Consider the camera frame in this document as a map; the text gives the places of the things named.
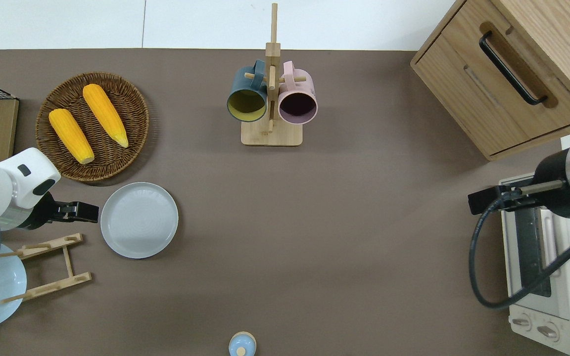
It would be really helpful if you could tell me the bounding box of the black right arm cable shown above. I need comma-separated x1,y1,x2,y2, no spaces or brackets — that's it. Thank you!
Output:
468,179,570,310

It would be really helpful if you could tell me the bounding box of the wooden drawer cabinet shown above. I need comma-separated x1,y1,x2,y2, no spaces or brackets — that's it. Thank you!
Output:
410,0,570,162

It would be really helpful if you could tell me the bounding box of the yellow corn cob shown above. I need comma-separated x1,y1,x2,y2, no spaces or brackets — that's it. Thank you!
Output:
83,84,130,149
48,109,95,165

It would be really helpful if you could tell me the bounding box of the black cabinet drawer handle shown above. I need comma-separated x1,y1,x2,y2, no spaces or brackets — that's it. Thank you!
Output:
479,31,548,106

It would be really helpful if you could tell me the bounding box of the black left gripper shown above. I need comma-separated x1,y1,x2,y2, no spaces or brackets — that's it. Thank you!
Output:
18,192,100,231

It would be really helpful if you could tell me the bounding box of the dark blue mug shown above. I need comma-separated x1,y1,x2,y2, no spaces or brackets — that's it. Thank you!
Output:
226,59,269,123

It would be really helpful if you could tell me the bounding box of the brown table mat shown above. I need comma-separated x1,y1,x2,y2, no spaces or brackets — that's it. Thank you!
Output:
0,48,570,356

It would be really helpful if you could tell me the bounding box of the brown wicker basket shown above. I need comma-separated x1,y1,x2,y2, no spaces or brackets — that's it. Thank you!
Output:
35,72,150,182

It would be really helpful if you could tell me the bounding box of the gray round plate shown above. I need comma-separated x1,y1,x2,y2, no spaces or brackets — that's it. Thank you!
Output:
100,182,179,259

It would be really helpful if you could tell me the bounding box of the wooden mug tree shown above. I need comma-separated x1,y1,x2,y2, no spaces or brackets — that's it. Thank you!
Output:
240,2,308,147

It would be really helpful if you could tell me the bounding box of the wooden plate rack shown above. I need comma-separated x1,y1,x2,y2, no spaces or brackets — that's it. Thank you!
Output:
0,233,93,304

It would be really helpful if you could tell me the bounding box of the white toaster oven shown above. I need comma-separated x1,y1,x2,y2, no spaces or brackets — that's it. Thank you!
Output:
499,173,570,356

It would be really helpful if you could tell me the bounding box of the pink mug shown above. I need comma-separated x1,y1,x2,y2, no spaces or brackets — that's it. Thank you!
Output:
278,60,319,125

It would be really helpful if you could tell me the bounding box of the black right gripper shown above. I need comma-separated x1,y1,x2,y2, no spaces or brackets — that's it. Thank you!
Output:
467,147,570,220

